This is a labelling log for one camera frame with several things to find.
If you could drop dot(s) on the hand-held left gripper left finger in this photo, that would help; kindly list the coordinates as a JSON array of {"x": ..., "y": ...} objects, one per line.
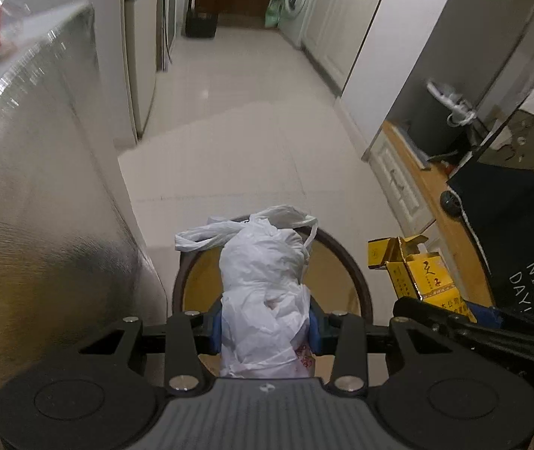
[{"x": 216, "y": 333}]

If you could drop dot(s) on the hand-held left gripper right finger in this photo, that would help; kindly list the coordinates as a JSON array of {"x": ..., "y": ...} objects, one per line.
[{"x": 315, "y": 333}]

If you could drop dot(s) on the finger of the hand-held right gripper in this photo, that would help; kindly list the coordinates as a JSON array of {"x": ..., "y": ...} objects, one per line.
[
  {"x": 485, "y": 315},
  {"x": 506, "y": 342}
]

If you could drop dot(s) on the brown rimmed waste bin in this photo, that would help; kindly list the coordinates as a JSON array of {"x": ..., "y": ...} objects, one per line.
[{"x": 201, "y": 267}]

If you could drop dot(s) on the yellow cigarette box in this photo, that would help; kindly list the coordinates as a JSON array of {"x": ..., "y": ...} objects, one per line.
[{"x": 426, "y": 281}]

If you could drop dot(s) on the white plastic bag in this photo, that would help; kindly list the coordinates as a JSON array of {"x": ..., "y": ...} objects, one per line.
[{"x": 262, "y": 281}]

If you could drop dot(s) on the black printed tablecloth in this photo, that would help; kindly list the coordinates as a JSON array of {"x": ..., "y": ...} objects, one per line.
[{"x": 506, "y": 225}]

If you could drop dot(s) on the black round brush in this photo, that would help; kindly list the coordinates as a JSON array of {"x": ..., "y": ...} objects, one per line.
[{"x": 452, "y": 204}]

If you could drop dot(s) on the wooden countertop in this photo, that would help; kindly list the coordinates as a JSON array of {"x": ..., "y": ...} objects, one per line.
[{"x": 440, "y": 206}]

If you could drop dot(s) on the small red item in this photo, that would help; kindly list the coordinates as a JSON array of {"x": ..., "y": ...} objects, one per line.
[{"x": 447, "y": 164}]

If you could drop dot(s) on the white drawer cabinet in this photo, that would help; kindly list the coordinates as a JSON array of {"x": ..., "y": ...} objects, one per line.
[{"x": 398, "y": 183}]

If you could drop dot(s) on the grey flat tool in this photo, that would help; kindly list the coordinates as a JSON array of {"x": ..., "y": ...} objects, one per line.
[{"x": 417, "y": 154}]

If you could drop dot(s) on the dark grey bin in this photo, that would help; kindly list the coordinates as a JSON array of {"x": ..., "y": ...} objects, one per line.
[{"x": 435, "y": 136}]

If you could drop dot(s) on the white power strip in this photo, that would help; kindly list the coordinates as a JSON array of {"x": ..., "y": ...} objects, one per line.
[{"x": 454, "y": 103}]

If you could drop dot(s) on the silver foil cover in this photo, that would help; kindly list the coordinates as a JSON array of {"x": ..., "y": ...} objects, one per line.
[{"x": 37, "y": 197}]

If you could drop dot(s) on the beige refrigerator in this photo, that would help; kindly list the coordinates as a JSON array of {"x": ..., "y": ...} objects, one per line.
[{"x": 143, "y": 56}]

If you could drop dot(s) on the black crate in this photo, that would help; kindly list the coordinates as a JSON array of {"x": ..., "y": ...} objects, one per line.
[{"x": 201, "y": 23}]

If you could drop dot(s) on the white tall cabinets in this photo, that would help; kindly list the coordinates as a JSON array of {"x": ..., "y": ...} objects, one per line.
[{"x": 342, "y": 23}]

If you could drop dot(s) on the green plastic bag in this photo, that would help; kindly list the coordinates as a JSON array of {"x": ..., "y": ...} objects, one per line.
[{"x": 274, "y": 11}]

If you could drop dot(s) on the silver refrigerator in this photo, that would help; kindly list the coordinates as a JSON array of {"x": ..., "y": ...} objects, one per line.
[{"x": 168, "y": 9}]

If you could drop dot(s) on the white washing machine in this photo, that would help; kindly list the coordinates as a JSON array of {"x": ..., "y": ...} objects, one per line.
[{"x": 302, "y": 4}]

